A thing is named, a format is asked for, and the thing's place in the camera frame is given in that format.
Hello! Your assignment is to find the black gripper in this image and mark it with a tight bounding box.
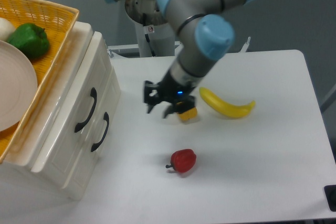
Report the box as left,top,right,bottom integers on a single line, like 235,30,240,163
143,71,195,119

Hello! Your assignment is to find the white top drawer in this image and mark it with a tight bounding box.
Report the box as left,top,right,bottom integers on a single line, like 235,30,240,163
31,32,114,176

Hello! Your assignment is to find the white drawer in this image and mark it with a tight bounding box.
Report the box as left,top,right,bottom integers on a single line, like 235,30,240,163
60,69,121,200
31,32,114,176

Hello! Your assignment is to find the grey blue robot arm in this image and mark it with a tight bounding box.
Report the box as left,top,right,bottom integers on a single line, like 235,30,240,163
105,0,254,115

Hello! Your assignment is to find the white drawer cabinet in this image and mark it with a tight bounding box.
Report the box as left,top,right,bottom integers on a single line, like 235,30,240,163
0,21,122,200

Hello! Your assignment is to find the white lower drawer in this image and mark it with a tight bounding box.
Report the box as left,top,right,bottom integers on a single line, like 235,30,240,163
60,69,121,200

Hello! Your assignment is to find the yellow bell pepper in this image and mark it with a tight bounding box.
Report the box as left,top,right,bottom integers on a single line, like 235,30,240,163
176,102,198,122

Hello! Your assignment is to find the red bell pepper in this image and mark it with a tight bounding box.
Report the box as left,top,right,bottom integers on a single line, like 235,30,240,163
165,149,197,173

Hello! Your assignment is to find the yellow banana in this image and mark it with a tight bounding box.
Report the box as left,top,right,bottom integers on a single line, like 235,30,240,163
199,87,256,119

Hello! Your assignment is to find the orange woven basket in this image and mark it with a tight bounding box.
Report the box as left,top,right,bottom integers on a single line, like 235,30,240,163
1,0,79,161

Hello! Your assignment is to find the green bell pepper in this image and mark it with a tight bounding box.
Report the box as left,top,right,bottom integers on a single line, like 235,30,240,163
6,23,50,60

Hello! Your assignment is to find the pink plate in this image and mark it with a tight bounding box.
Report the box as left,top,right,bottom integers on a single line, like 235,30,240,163
1,41,37,131

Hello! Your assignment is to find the white round vegetable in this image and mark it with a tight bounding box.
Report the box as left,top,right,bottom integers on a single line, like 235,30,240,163
0,18,16,41

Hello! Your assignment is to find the black corner object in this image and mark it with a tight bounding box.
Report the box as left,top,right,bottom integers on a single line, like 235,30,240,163
324,185,336,212

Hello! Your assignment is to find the black lower drawer handle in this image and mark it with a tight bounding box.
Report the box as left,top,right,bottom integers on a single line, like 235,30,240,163
90,112,110,152

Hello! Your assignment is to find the black drawer handle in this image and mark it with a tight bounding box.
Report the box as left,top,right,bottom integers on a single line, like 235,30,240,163
74,87,98,133
90,112,110,152

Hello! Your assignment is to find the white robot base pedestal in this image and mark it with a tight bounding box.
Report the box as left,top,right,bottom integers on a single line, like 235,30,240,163
125,0,176,57

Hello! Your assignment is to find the black top drawer handle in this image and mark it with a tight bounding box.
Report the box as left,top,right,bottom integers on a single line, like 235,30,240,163
74,87,98,133

